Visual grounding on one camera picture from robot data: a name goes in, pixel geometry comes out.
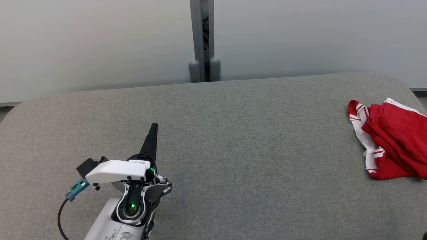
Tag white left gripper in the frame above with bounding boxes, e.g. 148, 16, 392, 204
85, 122, 159, 185

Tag red basketball jersey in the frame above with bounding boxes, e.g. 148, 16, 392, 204
348, 99, 417, 181

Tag grey partition post round feet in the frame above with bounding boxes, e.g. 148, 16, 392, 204
188, 0, 221, 83

